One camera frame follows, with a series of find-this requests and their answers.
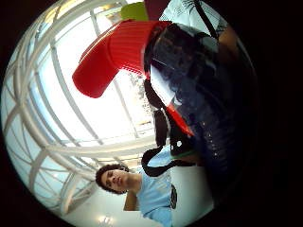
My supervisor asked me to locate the the person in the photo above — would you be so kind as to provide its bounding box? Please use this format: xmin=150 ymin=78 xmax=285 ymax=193
xmin=95 ymin=145 xmax=178 ymax=227

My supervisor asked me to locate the green chair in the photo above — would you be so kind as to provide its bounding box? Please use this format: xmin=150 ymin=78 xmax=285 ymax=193
xmin=119 ymin=1 xmax=150 ymax=22

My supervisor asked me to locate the dark maroon chair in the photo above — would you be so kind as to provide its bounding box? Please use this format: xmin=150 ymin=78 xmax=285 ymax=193
xmin=143 ymin=0 xmax=171 ymax=22

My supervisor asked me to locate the black shoulder strap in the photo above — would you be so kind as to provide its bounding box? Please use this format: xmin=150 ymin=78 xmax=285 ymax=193
xmin=191 ymin=0 xmax=220 ymax=40

